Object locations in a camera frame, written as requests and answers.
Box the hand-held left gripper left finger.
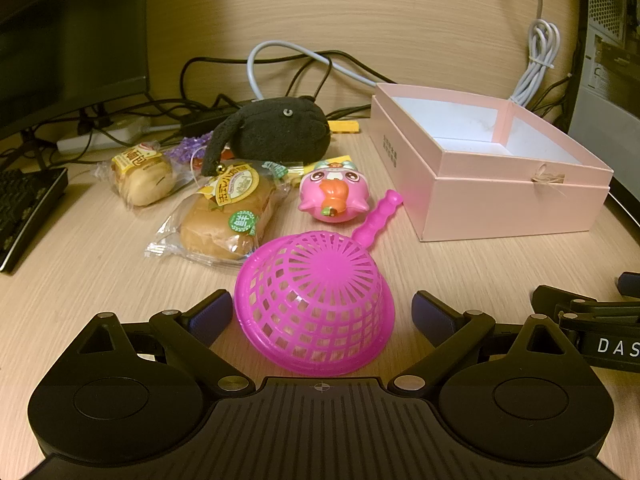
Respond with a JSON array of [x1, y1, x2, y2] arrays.
[[75, 289, 256, 394]]

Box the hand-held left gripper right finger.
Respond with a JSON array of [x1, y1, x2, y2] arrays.
[[392, 290, 584, 394]]

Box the large bread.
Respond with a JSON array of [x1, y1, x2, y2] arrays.
[[145, 160, 293, 267]]

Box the magenta plastic strainer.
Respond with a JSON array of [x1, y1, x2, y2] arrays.
[[234, 189, 405, 376]]

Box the pink cardboard box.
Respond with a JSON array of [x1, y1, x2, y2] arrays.
[[370, 82, 615, 243]]

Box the pink cartoon toy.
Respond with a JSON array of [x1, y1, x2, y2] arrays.
[[298, 157, 372, 224]]

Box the small bread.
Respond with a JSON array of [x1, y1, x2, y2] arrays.
[[96, 141, 176, 208]]

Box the purple candy wrapper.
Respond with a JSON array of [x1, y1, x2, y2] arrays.
[[167, 132, 216, 163]]

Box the black plush toy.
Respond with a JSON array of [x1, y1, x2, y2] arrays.
[[201, 98, 332, 177]]

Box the black power adapter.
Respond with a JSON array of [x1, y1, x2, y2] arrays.
[[180, 105, 242, 129]]

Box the white power strip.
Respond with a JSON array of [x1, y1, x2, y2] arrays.
[[56, 115, 152, 154]]

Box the black keyboard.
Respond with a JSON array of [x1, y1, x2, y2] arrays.
[[0, 166, 69, 274]]

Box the computer tower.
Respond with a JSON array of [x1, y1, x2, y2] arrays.
[[570, 0, 640, 181]]

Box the black monitor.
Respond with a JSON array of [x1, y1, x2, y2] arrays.
[[0, 0, 151, 141]]

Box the black cables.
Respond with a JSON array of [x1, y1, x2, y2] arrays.
[[20, 50, 372, 166]]

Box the grey cable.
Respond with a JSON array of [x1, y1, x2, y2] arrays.
[[247, 41, 396, 103]]

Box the white coiled cable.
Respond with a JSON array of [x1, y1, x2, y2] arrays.
[[510, 0, 562, 106]]

